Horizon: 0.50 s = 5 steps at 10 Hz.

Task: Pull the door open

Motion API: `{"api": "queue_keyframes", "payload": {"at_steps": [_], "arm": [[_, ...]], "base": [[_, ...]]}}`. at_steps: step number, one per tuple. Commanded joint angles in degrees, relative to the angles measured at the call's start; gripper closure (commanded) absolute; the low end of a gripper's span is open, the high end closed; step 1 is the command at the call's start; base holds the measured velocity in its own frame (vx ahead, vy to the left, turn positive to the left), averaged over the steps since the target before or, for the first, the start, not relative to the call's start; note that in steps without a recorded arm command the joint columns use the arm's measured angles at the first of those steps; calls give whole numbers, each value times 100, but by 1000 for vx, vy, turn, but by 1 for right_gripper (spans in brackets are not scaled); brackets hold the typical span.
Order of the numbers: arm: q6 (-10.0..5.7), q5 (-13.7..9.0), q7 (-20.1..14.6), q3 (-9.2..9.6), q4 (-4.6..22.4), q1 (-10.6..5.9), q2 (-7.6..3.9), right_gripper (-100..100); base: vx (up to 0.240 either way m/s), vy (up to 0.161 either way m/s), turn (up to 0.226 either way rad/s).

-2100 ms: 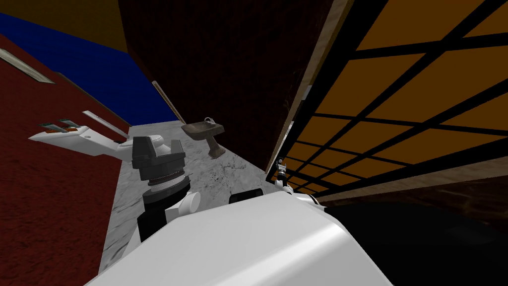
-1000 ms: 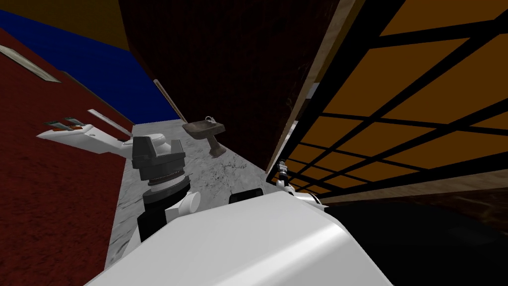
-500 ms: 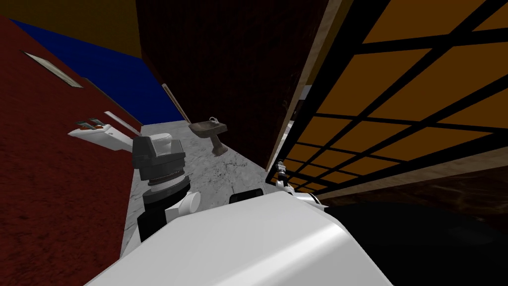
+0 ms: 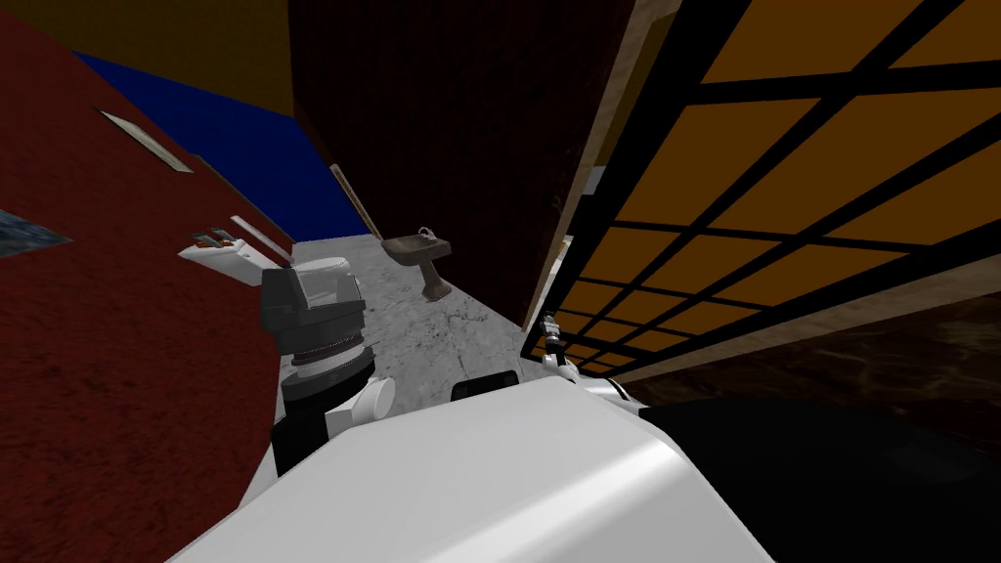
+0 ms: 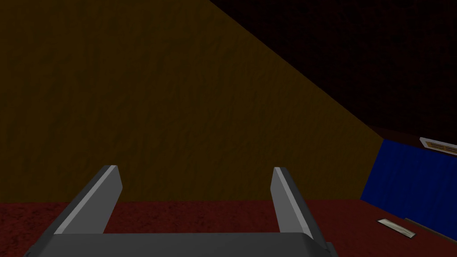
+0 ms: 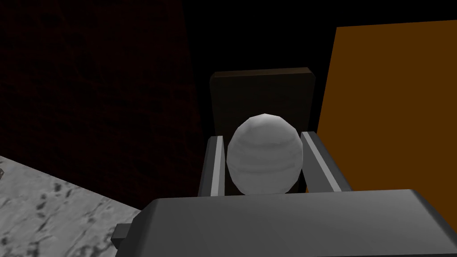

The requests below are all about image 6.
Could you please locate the orange brown door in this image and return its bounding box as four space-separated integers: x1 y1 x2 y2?
305 19 457 234

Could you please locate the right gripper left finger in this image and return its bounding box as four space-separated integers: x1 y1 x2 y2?
197 135 226 197

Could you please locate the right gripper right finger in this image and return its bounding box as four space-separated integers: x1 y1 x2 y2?
300 131 353 193

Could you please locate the grey ball door knob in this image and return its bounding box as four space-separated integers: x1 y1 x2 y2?
226 113 304 195

